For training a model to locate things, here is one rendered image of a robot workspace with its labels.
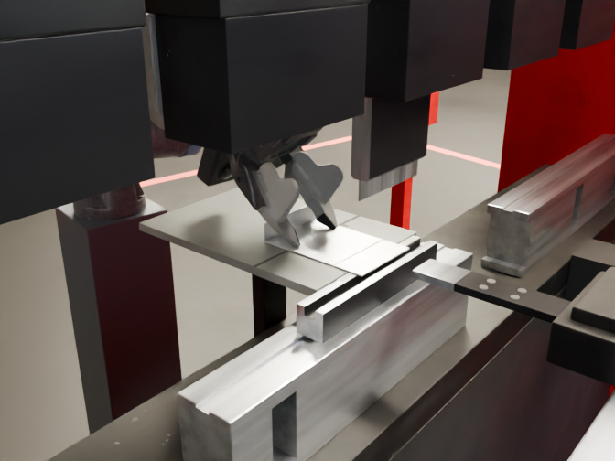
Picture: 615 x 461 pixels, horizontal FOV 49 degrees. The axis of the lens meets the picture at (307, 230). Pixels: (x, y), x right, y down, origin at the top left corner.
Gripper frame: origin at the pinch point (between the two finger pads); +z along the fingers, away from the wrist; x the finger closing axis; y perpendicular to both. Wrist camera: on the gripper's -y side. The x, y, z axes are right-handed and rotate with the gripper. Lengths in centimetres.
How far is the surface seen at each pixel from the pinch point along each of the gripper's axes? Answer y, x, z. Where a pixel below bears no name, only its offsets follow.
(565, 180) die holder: 6.8, 46.6, 10.3
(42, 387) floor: -169, 33, -12
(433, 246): 8.4, 6.8, 8.3
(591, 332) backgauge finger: 25.1, -4.8, 19.5
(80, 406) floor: -155, 35, 0
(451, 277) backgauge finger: 13.1, 0.2, 11.5
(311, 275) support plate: 4.4, -7.2, 4.8
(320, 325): 7.5, -12.3, 9.1
